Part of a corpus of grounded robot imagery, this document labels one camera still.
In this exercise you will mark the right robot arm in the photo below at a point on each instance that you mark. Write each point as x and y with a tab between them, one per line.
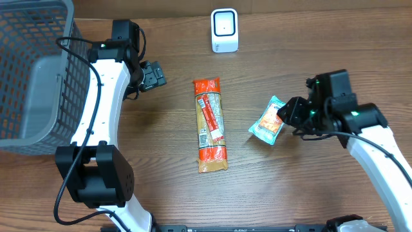
331	109

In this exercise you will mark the orange spaghetti package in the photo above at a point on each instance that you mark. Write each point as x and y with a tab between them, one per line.
210	126

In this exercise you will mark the white barcode scanner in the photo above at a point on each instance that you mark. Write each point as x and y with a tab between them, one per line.
224	30

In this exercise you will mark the grey plastic mesh basket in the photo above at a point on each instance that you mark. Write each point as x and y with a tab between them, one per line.
43	85

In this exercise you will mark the teal Kleenex tissue pack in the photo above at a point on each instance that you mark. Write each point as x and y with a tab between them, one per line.
269	125

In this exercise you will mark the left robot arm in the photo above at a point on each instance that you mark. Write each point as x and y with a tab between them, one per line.
97	178

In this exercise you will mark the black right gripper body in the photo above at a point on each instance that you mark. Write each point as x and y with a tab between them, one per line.
292	111

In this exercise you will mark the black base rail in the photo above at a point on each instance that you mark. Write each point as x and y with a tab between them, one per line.
296	228

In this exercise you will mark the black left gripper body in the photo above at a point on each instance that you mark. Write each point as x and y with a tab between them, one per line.
154	76

